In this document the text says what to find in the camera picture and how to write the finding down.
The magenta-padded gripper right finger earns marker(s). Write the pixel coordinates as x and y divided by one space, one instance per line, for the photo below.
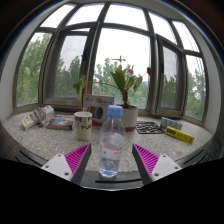
148 160

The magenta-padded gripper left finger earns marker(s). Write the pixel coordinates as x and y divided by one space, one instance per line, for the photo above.
75 160

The clear water bottle blue cap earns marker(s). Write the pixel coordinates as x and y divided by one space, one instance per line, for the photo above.
112 140

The black openwork trivet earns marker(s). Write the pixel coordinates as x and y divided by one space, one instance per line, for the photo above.
149 127

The cream paper cup black lettering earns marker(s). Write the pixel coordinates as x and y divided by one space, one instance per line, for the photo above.
83 126

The yellow oblong box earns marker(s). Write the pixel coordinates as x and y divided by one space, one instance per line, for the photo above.
180 135

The light blue small box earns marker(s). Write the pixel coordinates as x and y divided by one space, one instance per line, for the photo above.
170 123

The potted anthurium in white pot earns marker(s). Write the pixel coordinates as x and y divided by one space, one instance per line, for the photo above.
129 116

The clear plastic tube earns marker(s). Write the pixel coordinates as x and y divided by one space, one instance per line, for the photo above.
83 110

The white red filament spool box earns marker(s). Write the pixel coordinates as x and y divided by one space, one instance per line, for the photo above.
100 103

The dark-framed bay window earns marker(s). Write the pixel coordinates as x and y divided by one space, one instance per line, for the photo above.
91 60

